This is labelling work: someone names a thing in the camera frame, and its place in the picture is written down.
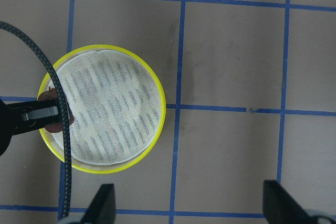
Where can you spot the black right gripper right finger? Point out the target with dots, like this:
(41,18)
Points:
(279,206)

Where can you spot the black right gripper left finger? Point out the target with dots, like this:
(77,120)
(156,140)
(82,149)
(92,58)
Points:
(102,208)

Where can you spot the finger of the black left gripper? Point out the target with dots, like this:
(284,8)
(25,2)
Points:
(23,124)
(35,105)

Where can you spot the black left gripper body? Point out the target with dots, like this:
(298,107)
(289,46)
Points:
(8,125)

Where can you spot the dark red bun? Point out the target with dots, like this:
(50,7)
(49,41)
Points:
(51,94)

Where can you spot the yellow rimmed steamer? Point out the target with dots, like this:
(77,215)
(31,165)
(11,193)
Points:
(118,104)

